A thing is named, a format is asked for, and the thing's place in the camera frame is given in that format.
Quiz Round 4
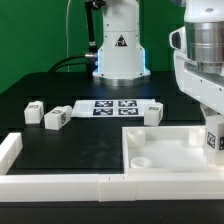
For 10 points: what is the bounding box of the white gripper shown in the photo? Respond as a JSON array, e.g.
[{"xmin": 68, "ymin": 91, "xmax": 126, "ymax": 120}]
[{"xmin": 169, "ymin": 27, "xmax": 224, "ymax": 128}]

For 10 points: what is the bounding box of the white square table top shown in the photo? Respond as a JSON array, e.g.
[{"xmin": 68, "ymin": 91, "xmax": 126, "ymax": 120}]
[{"xmin": 122, "ymin": 126, "xmax": 224, "ymax": 175}]

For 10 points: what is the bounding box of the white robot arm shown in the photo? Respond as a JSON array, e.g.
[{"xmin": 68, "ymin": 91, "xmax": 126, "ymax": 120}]
[{"xmin": 84, "ymin": 0, "xmax": 224, "ymax": 127}]

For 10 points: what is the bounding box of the white sheet with markers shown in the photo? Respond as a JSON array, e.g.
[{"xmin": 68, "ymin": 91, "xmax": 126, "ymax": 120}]
[{"xmin": 71, "ymin": 99, "xmax": 155, "ymax": 118}]

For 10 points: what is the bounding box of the white U-shaped obstacle fence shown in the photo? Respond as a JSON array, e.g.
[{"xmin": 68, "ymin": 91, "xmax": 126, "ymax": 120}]
[{"xmin": 0, "ymin": 133, "xmax": 224, "ymax": 202}]

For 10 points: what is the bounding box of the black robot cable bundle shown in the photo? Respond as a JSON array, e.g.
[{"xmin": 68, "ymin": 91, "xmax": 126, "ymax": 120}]
[{"xmin": 49, "ymin": 0, "xmax": 107, "ymax": 73}]

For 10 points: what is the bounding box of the grey thin cable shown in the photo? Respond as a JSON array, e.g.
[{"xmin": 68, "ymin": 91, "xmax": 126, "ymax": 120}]
[{"xmin": 65, "ymin": 0, "xmax": 72, "ymax": 73}]

